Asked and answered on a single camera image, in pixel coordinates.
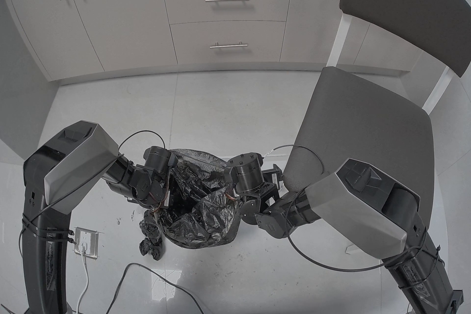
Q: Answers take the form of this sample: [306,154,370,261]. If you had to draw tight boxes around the black plastic bag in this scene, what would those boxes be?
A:
[147,148,242,250]

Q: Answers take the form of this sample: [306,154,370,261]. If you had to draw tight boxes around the black plastic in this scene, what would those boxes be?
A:
[139,211,165,262]

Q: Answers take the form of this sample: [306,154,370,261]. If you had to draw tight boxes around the grey chair with white legs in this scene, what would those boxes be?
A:
[284,0,471,255]

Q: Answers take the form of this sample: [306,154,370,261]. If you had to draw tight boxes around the beige cabinet with drawers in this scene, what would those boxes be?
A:
[2,0,458,87]

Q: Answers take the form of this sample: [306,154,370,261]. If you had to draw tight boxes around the grey cupboard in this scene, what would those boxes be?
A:
[0,0,56,162]

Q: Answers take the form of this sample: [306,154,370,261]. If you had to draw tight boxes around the black cable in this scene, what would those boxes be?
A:
[117,130,166,158]
[263,144,391,273]
[110,263,205,314]

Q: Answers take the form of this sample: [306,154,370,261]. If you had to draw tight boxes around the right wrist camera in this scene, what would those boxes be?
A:
[262,164,286,192]

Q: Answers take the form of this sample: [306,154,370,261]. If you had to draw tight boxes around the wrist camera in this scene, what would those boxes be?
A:
[262,164,286,192]
[160,187,176,213]

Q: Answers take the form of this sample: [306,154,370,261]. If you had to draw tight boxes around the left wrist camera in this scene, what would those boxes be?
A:
[160,187,176,213]

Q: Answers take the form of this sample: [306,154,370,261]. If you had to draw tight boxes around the white cable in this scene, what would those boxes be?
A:
[75,242,90,314]

